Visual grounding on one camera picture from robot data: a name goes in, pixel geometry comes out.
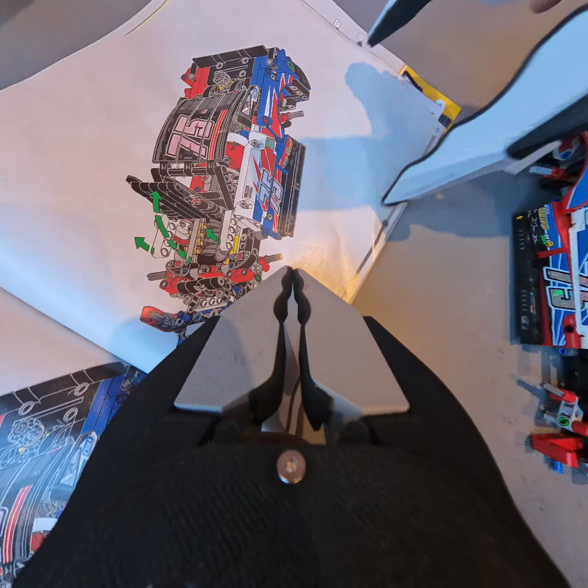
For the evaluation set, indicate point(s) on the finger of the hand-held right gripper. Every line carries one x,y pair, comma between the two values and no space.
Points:
395,18
505,124

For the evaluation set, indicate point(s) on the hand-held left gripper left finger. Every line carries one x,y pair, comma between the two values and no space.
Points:
229,367

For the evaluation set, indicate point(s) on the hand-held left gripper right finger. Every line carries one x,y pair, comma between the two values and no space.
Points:
353,367

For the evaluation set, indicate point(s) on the toy car instruction booklet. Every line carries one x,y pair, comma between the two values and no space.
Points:
69,183

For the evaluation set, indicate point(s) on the partly built toy car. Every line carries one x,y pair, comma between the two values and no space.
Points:
560,275

